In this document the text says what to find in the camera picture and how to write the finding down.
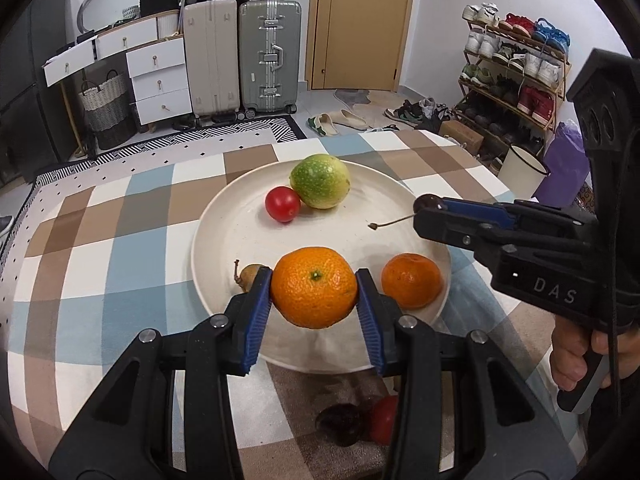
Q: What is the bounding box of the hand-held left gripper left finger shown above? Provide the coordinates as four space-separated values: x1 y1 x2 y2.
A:
47 266 275 480

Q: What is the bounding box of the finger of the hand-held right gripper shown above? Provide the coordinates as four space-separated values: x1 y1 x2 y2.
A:
440 198 596 241
414 209 592 261

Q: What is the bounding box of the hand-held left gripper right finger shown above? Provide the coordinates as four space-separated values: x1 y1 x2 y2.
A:
354 267 578 480

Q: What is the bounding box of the dark cherry with stem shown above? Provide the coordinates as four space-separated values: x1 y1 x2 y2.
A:
367 194 447 231

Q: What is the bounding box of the brown longan with stem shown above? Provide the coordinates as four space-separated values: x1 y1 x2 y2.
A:
234 260 266 293

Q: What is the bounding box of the small orange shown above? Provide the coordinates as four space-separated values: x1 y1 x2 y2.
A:
381 253 445 309

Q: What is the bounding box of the large orange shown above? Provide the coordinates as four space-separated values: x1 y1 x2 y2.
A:
270 246 359 330

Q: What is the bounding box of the cream round plate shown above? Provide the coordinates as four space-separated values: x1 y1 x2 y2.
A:
191 154 453 375

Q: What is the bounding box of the large red tomato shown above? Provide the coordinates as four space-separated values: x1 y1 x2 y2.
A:
264 186 302 223

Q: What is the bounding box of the green yellow round fruit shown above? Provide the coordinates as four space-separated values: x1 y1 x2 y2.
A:
290 154 351 210

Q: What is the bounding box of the person's right hand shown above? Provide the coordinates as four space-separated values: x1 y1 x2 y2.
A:
549 314 589 392

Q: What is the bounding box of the white bucket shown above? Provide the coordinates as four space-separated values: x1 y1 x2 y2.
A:
497 145 550 200

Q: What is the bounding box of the small cardboard box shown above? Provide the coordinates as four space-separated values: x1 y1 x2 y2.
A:
439 120 485 153

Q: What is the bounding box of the purple bag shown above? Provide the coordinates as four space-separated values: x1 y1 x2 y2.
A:
531 120 593 208

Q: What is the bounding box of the small red tomato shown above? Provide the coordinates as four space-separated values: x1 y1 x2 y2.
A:
369 395 401 446

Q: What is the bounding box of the dark purple plum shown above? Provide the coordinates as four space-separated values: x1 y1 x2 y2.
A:
317 402 367 447

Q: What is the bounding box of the pile of floor sneakers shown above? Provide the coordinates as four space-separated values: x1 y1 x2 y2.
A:
384 97 453 128

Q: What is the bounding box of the checked tablecloth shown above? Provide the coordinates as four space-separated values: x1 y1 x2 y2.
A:
0 129 601 480

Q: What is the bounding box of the wooden shoe rack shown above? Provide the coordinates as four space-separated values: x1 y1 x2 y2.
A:
452 4 572 161

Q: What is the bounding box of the beige slipper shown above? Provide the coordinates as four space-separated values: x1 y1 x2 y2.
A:
332 109 370 130

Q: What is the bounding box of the shoe rack with shoes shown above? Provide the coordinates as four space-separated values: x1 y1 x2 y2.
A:
457 4 571 158

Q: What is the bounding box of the green-trim slipper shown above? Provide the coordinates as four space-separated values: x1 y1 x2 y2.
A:
306 112 340 137

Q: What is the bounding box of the grey door mat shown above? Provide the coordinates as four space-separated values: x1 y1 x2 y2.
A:
334 88 371 107

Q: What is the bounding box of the wooden door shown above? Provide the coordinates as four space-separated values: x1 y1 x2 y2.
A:
305 0 418 92

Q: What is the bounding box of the silver suitcase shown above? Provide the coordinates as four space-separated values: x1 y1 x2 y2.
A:
238 0 303 115

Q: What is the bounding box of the white drawer dresser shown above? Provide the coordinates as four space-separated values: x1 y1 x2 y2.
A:
42 10 193 126

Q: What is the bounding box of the woven laundry basket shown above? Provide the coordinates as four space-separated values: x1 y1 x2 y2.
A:
77 70 138 151

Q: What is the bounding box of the beige suitcase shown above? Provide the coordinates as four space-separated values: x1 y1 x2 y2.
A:
181 0 242 118

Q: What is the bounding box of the black storage box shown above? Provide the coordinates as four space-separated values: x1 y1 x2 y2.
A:
139 0 181 17

